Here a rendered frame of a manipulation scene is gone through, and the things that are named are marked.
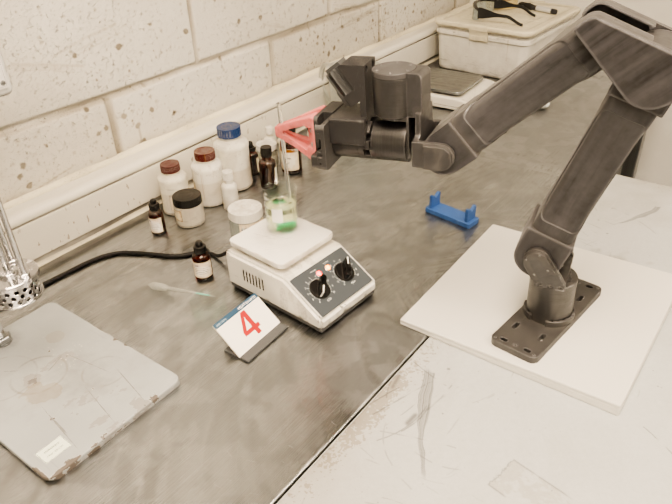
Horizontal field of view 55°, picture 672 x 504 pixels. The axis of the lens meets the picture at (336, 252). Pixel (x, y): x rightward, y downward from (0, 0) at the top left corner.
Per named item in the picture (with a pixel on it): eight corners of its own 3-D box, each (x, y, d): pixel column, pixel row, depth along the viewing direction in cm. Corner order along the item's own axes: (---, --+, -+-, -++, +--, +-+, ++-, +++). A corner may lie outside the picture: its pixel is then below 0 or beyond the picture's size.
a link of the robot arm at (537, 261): (523, 250, 82) (569, 258, 80) (536, 217, 89) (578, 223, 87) (519, 289, 86) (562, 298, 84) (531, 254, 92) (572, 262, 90)
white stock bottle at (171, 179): (158, 213, 125) (148, 166, 119) (174, 200, 129) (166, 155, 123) (181, 218, 123) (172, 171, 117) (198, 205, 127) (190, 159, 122)
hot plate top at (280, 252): (335, 236, 100) (335, 232, 100) (282, 271, 93) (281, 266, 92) (281, 213, 107) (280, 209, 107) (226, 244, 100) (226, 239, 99)
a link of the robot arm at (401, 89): (358, 78, 79) (453, 84, 75) (384, 57, 86) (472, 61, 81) (364, 163, 86) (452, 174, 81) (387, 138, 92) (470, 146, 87)
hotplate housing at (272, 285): (377, 294, 101) (377, 251, 96) (321, 337, 93) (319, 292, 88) (276, 247, 113) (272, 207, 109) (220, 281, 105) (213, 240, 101)
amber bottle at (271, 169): (266, 191, 131) (262, 151, 126) (257, 185, 133) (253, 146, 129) (281, 186, 133) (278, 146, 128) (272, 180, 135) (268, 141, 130)
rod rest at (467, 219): (479, 222, 118) (481, 205, 116) (468, 229, 116) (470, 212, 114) (435, 205, 124) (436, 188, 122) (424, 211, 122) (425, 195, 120)
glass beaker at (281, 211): (304, 234, 100) (300, 188, 96) (270, 241, 99) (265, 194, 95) (294, 216, 105) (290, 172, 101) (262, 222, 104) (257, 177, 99)
